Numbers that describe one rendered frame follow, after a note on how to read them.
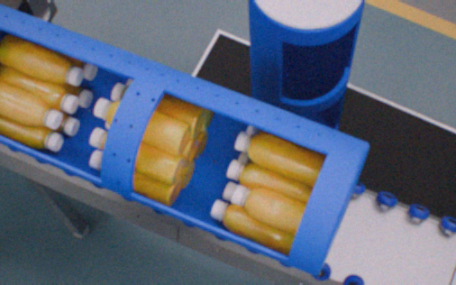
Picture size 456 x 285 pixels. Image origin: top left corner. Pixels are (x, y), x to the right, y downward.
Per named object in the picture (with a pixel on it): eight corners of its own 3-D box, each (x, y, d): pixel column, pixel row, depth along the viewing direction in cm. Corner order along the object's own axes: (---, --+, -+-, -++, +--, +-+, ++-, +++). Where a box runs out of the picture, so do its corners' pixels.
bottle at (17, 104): (-18, 107, 172) (50, 136, 169) (-32, 100, 166) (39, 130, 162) (-5, 79, 173) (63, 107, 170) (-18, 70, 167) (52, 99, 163)
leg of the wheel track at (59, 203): (85, 241, 270) (35, 180, 211) (70, 234, 271) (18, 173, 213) (92, 225, 271) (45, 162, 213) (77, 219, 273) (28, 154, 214)
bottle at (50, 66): (-5, 42, 167) (65, 70, 163) (13, 27, 172) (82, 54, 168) (-5, 68, 171) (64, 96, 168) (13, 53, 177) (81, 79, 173)
